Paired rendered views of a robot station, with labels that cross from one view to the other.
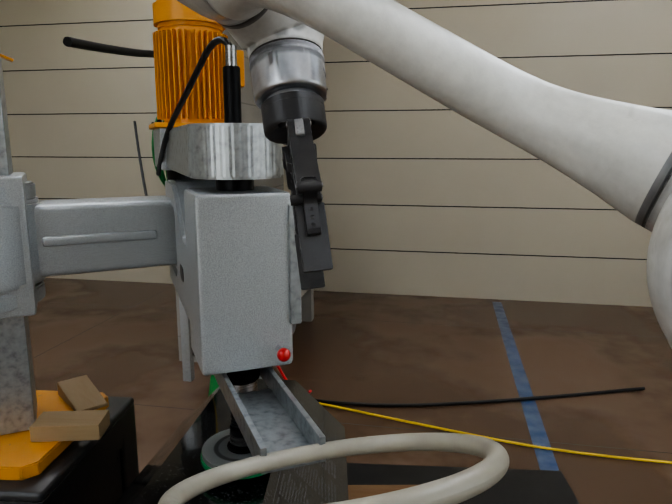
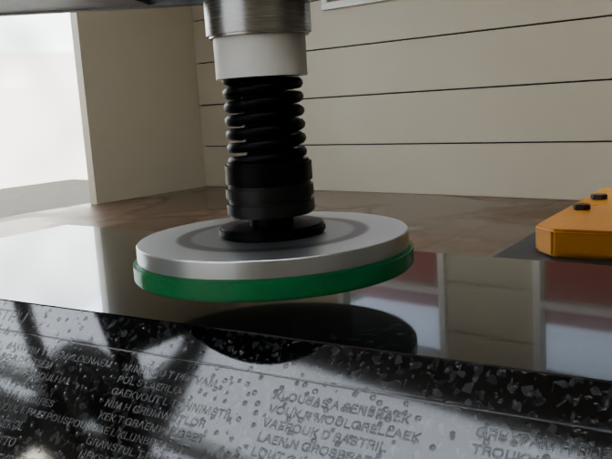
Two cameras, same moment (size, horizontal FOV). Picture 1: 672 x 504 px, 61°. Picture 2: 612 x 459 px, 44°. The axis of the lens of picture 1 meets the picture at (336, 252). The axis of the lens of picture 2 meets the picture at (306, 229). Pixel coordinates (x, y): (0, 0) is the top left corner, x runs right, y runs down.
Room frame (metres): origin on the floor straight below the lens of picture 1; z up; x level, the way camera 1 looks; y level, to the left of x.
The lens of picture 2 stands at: (1.68, -0.26, 0.98)
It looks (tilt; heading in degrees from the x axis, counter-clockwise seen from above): 10 degrees down; 120
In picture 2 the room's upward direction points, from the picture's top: 4 degrees counter-clockwise
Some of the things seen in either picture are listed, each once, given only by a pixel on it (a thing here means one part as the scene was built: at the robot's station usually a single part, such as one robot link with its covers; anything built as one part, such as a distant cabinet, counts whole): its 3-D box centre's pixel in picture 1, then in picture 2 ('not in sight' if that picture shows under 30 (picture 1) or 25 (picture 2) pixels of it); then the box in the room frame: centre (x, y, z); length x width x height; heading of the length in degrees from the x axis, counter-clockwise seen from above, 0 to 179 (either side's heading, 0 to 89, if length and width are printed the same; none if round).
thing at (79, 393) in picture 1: (82, 393); not in sight; (1.84, 0.87, 0.80); 0.20 x 0.10 x 0.05; 42
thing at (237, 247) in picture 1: (231, 274); not in sight; (1.44, 0.27, 1.32); 0.36 x 0.22 x 0.45; 21
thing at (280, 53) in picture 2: not in sight; (260, 54); (1.36, 0.24, 1.02); 0.07 x 0.07 x 0.04
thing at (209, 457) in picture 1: (243, 448); (273, 239); (1.36, 0.24, 0.87); 0.21 x 0.21 x 0.01
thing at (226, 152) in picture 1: (210, 155); not in sight; (1.69, 0.36, 1.61); 0.96 x 0.25 x 0.17; 21
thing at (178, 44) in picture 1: (196, 67); not in sight; (1.98, 0.46, 1.90); 0.31 x 0.28 x 0.40; 111
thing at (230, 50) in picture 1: (231, 85); not in sight; (1.36, 0.24, 1.78); 0.04 x 0.04 x 0.17
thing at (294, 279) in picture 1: (290, 262); not in sight; (1.34, 0.11, 1.37); 0.08 x 0.03 x 0.28; 21
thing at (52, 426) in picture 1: (71, 425); not in sight; (1.61, 0.81, 0.81); 0.20 x 0.10 x 0.05; 94
